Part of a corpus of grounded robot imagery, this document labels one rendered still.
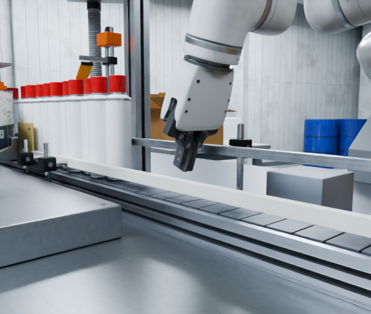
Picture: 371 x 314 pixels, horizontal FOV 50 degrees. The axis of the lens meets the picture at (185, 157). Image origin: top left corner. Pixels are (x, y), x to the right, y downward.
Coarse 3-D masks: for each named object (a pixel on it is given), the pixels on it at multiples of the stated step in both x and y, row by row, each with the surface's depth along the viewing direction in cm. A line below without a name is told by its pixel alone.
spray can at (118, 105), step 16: (112, 80) 76; (112, 96) 76; (112, 112) 76; (128, 112) 77; (112, 128) 76; (128, 128) 77; (112, 144) 76; (128, 144) 77; (112, 160) 77; (128, 160) 78
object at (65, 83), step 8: (64, 88) 91; (64, 96) 91; (64, 104) 90; (64, 112) 90; (64, 120) 91; (64, 128) 91; (64, 136) 91; (64, 144) 91; (64, 152) 92; (64, 168) 92
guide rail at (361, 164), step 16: (144, 144) 77; (160, 144) 73; (176, 144) 70; (208, 144) 65; (272, 160) 55; (288, 160) 53; (304, 160) 51; (320, 160) 49; (336, 160) 48; (352, 160) 46; (368, 160) 45
